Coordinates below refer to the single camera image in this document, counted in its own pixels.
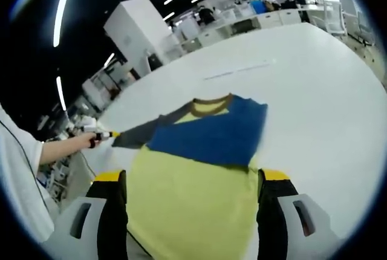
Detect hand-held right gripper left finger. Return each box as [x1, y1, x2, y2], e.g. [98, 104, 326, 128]
[54, 169, 130, 260]

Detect person's left hand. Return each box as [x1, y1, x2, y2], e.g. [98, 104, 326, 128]
[76, 132, 97, 149]

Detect white desk row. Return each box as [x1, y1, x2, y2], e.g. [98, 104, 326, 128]
[178, 7, 324, 52]

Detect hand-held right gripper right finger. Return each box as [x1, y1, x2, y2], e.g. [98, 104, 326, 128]
[256, 168, 339, 260]

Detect thin black cable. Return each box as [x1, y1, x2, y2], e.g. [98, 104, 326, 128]
[0, 120, 48, 208]

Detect white square pillar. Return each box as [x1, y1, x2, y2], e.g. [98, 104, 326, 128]
[104, 0, 173, 76]

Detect yellow garment grey blue sleeves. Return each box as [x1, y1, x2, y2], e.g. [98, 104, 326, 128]
[111, 92, 268, 260]

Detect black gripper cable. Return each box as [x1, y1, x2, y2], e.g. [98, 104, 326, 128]
[79, 150, 97, 180]

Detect white office chair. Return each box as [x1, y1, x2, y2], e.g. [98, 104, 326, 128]
[323, 0, 348, 36]
[358, 11, 376, 46]

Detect blue bin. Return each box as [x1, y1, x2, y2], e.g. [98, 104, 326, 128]
[252, 0, 267, 15]

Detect person's white shirt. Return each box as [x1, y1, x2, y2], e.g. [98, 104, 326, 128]
[0, 105, 55, 242]

